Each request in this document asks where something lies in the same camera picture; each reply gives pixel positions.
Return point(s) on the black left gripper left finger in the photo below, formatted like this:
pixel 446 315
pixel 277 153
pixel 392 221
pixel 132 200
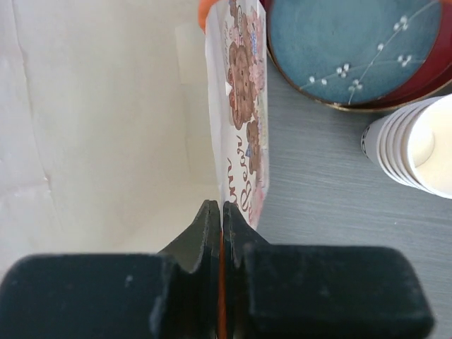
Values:
pixel 170 294

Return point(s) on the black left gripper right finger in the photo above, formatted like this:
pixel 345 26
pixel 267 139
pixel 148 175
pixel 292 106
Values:
pixel 317 291

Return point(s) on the brown paper bag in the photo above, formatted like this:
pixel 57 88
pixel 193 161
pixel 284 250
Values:
pixel 119 118

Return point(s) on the stack of white paper cups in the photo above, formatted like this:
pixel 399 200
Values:
pixel 412 146

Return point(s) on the blue-grey plate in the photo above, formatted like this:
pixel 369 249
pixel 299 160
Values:
pixel 353 49

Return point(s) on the red round tray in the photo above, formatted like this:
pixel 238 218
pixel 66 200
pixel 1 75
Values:
pixel 434 84

